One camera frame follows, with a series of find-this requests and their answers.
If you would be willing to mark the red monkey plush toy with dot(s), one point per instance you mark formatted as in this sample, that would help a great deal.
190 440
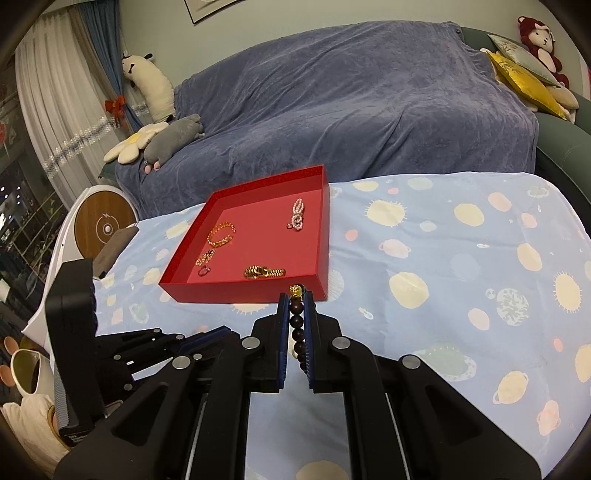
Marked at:
540 41

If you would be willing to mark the red cardboard box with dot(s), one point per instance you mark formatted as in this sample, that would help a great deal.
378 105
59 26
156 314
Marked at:
258 240

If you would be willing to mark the white slipper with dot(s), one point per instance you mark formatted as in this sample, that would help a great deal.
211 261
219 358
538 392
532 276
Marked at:
27 371

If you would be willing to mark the silver-grey cushion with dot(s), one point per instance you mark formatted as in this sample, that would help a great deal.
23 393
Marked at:
519 55

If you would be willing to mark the flower-shaped plush cushion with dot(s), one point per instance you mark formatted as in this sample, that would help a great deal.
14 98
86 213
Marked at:
134 143

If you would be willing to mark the beige plush cushion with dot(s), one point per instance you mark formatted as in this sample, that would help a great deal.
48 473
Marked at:
565 97

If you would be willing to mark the white stand with wooden disc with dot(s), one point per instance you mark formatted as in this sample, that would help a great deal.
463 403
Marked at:
99 224

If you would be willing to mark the green sofa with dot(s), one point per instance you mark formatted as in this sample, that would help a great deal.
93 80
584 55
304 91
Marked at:
554 134

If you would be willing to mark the blue-grey sofa blanket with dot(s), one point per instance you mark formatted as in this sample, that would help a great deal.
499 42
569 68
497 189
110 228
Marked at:
360 101

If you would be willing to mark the framed wall picture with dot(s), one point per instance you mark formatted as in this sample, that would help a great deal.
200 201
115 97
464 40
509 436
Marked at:
207 8

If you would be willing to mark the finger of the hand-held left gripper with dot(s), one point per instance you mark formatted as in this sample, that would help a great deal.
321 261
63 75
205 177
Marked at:
207 340
138 339

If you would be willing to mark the light blue planet-print tablecloth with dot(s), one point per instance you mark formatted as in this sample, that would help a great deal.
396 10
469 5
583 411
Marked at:
438 300

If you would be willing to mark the long white plush toy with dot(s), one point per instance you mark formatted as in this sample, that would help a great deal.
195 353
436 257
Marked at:
154 87

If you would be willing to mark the gold watch band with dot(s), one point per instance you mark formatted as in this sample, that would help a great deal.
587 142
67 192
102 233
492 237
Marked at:
263 272

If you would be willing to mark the white sheer curtain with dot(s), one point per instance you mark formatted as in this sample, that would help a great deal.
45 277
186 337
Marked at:
60 106

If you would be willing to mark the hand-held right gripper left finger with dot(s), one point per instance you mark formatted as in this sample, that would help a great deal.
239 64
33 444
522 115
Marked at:
281 341

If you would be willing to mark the red bow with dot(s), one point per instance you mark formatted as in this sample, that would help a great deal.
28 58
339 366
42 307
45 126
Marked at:
115 104

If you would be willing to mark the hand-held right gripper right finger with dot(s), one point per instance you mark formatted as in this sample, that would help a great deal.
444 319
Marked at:
310 344

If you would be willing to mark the gold cushion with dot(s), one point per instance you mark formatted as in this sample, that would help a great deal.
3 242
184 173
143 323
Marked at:
526 85

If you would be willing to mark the grey plush toy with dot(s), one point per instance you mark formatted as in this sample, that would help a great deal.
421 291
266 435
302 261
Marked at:
173 136

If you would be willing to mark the blue curtain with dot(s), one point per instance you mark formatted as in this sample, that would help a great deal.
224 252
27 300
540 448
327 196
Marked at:
108 55

